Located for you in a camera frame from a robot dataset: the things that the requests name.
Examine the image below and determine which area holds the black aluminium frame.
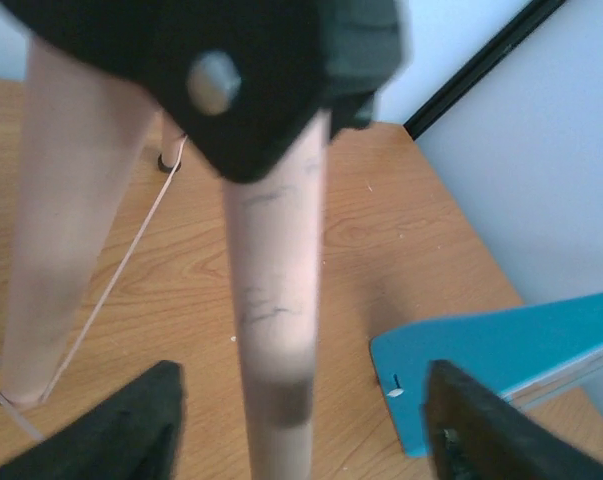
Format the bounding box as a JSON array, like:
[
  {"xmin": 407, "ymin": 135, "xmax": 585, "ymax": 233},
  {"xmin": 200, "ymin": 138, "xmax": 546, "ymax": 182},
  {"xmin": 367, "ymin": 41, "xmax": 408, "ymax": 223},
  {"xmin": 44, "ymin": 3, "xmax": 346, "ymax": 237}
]
[{"xmin": 403, "ymin": 0, "xmax": 566, "ymax": 140}]

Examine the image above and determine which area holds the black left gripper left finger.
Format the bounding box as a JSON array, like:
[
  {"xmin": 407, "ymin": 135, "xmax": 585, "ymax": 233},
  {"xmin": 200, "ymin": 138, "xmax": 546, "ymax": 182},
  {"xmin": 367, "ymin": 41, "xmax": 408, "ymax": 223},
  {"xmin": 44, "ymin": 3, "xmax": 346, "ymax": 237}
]
[{"xmin": 0, "ymin": 360, "xmax": 184, "ymax": 480}]

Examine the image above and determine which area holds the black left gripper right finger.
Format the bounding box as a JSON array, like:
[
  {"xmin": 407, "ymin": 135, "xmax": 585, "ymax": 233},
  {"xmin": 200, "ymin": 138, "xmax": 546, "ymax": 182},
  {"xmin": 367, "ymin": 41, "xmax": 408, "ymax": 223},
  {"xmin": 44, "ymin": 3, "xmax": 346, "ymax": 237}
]
[{"xmin": 423, "ymin": 360, "xmax": 603, "ymax": 480}]

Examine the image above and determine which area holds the blue metronome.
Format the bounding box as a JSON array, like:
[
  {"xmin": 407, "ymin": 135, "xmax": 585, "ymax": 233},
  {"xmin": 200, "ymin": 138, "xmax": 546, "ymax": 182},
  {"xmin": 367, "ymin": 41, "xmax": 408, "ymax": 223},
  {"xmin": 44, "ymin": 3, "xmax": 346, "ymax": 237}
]
[{"xmin": 370, "ymin": 293, "xmax": 603, "ymax": 458}]

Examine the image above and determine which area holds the pink music stand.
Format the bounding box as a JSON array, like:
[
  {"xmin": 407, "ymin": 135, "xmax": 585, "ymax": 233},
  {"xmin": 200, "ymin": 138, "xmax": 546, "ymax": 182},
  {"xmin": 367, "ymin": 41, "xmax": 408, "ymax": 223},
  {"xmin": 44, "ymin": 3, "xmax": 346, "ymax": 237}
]
[{"xmin": 0, "ymin": 1, "xmax": 403, "ymax": 479}]

